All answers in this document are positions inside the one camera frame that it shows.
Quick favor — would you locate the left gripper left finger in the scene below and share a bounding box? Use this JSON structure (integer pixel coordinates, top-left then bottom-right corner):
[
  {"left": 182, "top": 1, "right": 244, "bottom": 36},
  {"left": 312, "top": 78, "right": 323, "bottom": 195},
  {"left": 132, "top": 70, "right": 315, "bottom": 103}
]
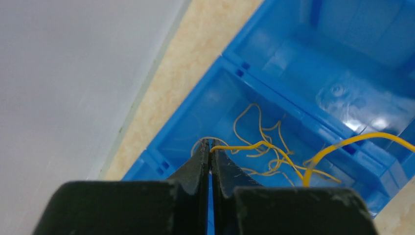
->
[{"left": 33, "top": 139, "right": 210, "bottom": 235}]

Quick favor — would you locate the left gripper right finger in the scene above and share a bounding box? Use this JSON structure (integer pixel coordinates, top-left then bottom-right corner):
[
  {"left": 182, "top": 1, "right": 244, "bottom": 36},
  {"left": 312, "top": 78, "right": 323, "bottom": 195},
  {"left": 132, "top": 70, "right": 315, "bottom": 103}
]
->
[{"left": 210, "top": 140, "right": 378, "bottom": 235}]

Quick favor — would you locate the yellow wire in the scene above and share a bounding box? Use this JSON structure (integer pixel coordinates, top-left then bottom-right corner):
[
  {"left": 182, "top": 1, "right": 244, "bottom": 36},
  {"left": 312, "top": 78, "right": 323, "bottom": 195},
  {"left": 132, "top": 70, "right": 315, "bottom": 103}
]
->
[{"left": 190, "top": 103, "right": 415, "bottom": 188}]

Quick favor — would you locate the blue three-compartment plastic bin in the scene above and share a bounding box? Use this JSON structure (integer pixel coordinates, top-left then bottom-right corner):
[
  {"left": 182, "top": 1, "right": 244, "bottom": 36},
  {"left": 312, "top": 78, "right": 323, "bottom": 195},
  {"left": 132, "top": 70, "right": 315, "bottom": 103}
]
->
[{"left": 123, "top": 0, "right": 415, "bottom": 235}]

